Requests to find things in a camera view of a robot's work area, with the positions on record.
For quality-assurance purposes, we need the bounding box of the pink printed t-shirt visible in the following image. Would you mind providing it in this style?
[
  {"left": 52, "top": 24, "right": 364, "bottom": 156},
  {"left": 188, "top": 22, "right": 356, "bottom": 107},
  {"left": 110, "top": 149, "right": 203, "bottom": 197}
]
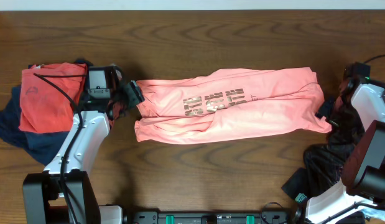
[{"left": 134, "top": 67, "right": 331, "bottom": 144}]

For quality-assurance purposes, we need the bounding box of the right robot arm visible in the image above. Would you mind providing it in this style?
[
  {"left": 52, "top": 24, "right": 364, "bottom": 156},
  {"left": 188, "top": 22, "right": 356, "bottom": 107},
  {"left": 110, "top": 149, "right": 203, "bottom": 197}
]
[{"left": 295, "top": 62, "right": 385, "bottom": 223}]

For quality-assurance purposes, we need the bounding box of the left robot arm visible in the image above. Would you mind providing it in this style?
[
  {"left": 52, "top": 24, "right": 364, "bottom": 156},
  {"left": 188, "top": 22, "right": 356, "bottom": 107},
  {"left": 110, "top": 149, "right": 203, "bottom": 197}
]
[{"left": 22, "top": 64, "right": 144, "bottom": 224}]

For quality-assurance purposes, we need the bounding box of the black patterned garment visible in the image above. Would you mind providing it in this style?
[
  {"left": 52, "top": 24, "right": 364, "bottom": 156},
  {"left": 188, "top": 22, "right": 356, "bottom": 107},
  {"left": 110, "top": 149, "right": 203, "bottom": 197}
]
[{"left": 282, "top": 105, "right": 364, "bottom": 204}]

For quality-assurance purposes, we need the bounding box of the folded orange red shirt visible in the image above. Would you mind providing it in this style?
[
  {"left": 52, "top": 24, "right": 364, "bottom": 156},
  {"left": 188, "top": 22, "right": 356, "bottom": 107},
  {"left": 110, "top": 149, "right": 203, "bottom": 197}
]
[{"left": 19, "top": 63, "right": 87, "bottom": 134}]

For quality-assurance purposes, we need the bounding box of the folded navy blue garment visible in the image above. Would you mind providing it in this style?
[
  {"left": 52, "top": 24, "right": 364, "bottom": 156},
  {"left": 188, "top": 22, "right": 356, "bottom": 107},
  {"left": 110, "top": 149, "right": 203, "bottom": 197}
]
[{"left": 0, "top": 59, "right": 91, "bottom": 165}]

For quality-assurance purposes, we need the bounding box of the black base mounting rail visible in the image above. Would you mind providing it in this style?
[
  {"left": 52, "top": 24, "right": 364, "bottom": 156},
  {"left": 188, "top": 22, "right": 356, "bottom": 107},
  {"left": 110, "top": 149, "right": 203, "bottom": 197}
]
[{"left": 123, "top": 209, "right": 290, "bottom": 224}]

